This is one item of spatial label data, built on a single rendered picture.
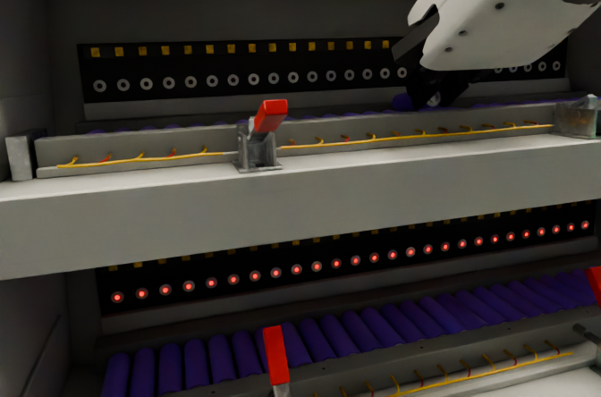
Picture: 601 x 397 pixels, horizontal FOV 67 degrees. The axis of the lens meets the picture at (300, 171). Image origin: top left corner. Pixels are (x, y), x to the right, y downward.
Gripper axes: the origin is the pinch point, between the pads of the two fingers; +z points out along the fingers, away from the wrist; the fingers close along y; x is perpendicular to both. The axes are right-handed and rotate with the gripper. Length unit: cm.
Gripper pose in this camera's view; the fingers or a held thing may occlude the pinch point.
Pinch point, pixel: (435, 82)
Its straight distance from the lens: 42.2
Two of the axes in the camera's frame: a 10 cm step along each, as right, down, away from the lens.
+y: -9.7, 1.0, -2.4
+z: -2.0, 3.2, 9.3
